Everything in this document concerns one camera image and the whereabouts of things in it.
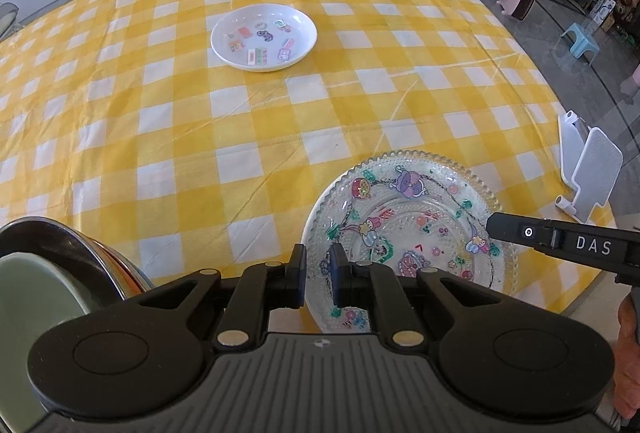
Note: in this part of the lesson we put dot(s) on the green ceramic bowl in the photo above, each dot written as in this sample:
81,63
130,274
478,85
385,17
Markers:
30,303

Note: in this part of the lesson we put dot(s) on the yellow checked tablecloth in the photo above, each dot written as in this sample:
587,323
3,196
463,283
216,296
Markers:
175,138

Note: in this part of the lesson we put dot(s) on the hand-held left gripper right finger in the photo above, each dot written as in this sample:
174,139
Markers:
337,270

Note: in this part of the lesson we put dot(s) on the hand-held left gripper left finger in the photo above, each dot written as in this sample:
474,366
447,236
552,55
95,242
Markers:
299,270

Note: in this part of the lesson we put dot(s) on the stainless steel bowl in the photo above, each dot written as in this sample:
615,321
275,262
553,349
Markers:
60,238

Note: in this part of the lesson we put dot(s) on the white product box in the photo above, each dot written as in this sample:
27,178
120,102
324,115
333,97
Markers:
605,12

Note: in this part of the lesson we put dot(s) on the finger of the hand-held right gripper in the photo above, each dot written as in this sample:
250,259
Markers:
515,230

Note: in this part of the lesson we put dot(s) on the white phone stand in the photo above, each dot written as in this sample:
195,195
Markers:
597,163

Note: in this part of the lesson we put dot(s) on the clear glass printed plate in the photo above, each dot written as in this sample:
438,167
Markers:
320,218

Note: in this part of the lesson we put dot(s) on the person's right hand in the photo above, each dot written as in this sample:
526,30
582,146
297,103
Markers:
629,373

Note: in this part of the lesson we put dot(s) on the light blue stool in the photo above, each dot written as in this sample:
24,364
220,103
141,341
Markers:
580,35

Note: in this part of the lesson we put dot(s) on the white floral plate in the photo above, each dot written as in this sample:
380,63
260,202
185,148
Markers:
430,213

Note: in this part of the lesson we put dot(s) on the small white printed plate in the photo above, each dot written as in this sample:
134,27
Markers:
295,20

